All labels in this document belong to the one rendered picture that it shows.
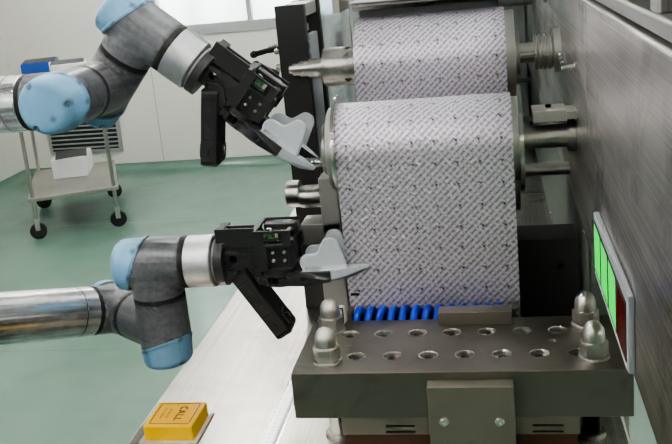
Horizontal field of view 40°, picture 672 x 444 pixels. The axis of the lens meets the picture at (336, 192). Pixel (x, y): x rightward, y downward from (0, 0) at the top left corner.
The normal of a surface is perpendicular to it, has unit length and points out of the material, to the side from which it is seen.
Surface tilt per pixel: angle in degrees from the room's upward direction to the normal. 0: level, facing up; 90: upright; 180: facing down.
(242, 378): 0
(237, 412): 0
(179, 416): 0
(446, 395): 90
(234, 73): 90
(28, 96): 90
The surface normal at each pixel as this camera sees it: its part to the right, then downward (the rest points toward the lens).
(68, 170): 0.12, 0.24
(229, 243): -0.15, 0.26
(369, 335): -0.09, -0.96
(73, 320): 0.68, 0.20
